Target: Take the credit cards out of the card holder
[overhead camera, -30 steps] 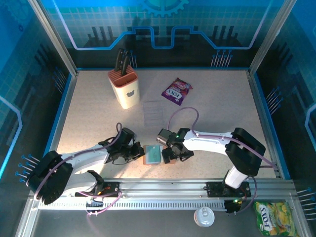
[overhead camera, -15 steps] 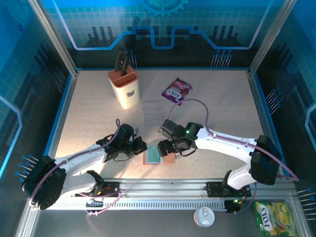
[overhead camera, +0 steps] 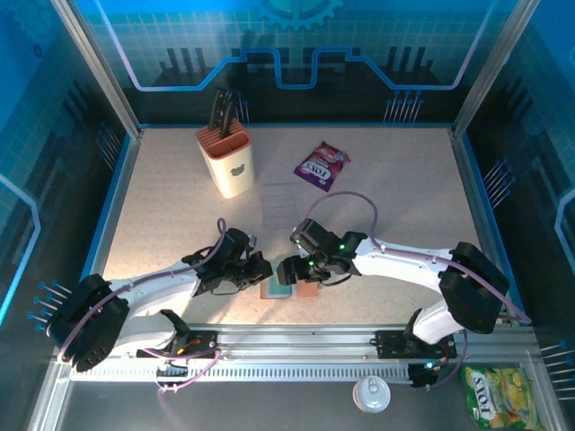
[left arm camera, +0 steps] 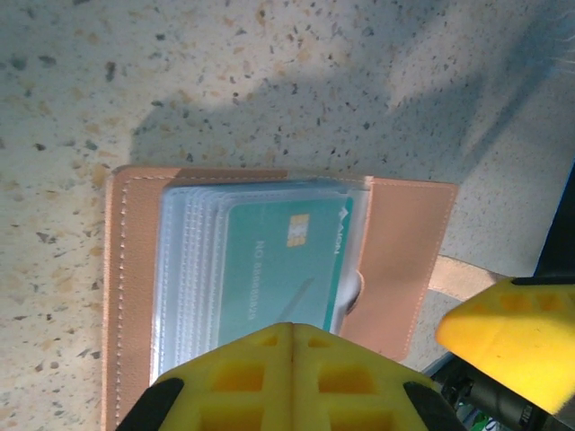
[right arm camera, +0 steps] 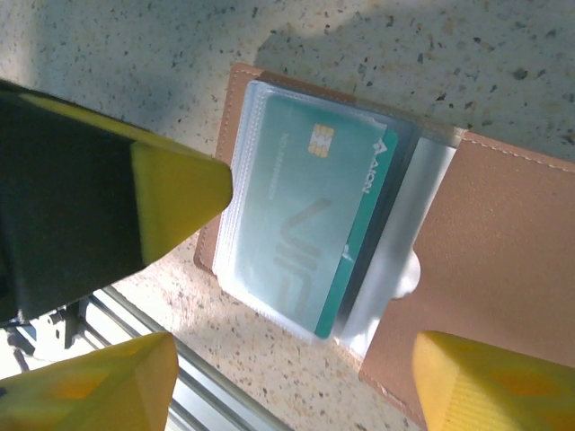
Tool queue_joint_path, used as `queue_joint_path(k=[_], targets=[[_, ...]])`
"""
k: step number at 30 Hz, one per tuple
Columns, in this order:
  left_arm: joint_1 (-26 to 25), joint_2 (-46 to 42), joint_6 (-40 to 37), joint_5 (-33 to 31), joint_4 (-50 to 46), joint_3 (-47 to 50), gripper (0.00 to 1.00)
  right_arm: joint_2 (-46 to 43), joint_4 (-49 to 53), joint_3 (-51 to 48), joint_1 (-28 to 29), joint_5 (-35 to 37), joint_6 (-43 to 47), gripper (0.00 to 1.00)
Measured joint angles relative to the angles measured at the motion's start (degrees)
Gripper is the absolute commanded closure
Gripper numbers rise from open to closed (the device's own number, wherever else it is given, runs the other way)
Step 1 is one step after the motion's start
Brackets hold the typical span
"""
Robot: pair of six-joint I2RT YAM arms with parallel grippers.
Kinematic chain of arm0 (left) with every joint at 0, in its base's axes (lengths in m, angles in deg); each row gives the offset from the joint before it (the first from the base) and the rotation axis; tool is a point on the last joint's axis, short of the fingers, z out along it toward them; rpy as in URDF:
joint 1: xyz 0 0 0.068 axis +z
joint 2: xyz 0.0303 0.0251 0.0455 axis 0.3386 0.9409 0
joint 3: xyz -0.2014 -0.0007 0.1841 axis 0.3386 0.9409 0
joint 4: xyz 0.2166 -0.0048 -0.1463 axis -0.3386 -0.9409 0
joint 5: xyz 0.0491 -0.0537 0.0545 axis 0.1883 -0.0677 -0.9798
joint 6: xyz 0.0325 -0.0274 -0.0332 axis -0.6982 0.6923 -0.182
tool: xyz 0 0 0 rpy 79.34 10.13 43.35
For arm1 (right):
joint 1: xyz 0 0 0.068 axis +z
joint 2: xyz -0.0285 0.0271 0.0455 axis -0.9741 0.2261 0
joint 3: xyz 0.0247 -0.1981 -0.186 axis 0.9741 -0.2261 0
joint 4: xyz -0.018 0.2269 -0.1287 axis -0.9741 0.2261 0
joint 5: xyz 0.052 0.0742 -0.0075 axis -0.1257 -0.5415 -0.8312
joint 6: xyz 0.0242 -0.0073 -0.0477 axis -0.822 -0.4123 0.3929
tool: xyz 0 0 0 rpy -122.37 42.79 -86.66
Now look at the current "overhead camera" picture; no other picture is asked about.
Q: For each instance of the teal green credit card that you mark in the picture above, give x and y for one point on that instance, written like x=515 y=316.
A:
x=278 y=291

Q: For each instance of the yellow green Fox's candy bag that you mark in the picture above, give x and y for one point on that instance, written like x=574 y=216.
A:
x=503 y=399

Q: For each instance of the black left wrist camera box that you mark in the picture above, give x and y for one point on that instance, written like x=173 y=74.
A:
x=237 y=242

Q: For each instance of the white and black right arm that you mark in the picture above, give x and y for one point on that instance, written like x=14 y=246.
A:
x=404 y=261

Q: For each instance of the white round can lid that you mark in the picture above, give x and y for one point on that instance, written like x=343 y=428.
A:
x=371 y=394

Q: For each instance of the purple Fox's candy bag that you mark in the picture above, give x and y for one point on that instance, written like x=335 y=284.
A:
x=321 y=168

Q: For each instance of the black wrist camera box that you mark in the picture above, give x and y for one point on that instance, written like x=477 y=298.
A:
x=314 y=233
x=237 y=242

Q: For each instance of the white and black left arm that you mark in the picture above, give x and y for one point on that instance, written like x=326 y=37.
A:
x=148 y=289

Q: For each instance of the clear acrylic card organizer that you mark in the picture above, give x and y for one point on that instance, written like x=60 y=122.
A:
x=279 y=206

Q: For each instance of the cream knife block orange top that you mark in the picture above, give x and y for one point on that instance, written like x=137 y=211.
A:
x=231 y=170

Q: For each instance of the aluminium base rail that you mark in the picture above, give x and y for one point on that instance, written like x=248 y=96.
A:
x=292 y=341

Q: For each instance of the tan leather card holder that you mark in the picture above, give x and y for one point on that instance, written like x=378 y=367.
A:
x=307 y=289

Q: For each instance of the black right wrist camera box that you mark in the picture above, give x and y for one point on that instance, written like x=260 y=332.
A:
x=314 y=233

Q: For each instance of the black controller box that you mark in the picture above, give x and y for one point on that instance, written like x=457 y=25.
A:
x=423 y=375

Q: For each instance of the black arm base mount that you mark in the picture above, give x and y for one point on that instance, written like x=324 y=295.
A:
x=391 y=344
x=202 y=342

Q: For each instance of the aluminium frame post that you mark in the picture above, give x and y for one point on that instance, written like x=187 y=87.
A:
x=96 y=67
x=492 y=67

